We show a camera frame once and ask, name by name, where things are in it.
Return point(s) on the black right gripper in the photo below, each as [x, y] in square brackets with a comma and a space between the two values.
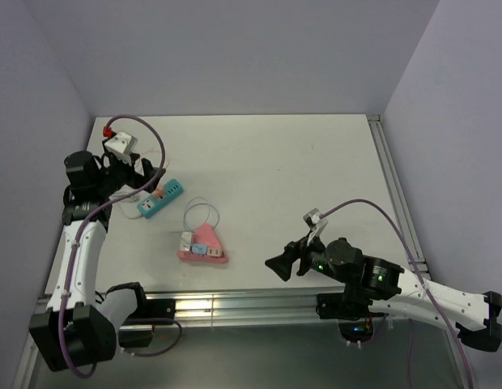
[281, 264]

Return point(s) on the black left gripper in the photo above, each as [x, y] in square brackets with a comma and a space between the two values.
[136, 180]

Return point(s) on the orange charger plug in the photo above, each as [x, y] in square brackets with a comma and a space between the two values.
[158, 192]

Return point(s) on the brown charger plug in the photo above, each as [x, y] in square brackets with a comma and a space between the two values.
[214, 252]

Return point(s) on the white charger plug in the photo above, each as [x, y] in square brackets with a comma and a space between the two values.
[186, 241]

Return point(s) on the pink triangular power strip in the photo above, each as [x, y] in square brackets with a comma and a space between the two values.
[205, 234]

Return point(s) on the blue charger plug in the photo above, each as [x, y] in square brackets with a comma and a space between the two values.
[198, 249]

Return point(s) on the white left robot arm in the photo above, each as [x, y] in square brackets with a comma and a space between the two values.
[75, 330]

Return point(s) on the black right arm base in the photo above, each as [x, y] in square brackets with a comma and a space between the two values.
[355, 320]

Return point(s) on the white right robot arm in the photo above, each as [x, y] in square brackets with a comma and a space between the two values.
[375, 285]

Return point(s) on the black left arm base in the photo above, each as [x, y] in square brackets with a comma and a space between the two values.
[138, 330]

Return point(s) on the teal power strip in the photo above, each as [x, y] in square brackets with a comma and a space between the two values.
[150, 206]

